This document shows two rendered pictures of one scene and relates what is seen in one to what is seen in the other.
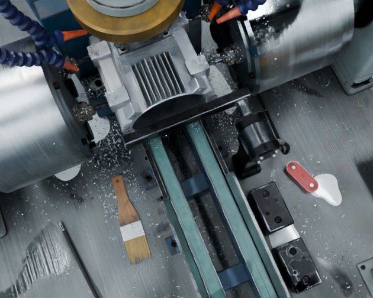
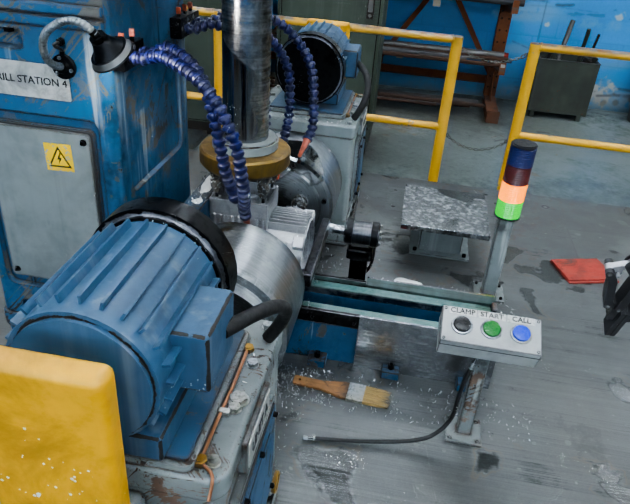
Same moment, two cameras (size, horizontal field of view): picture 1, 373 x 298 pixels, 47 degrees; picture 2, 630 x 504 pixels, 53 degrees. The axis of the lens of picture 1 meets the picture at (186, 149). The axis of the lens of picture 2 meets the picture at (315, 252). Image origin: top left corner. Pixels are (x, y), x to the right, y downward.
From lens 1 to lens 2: 1.10 m
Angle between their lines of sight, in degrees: 54
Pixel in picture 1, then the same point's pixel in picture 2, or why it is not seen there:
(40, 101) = (264, 236)
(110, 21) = (269, 157)
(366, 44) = not seen: hidden behind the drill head
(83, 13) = (250, 161)
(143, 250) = (380, 393)
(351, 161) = (395, 266)
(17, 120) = (265, 253)
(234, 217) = (402, 296)
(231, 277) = not seen: hidden behind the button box
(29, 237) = (298, 473)
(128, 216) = (340, 387)
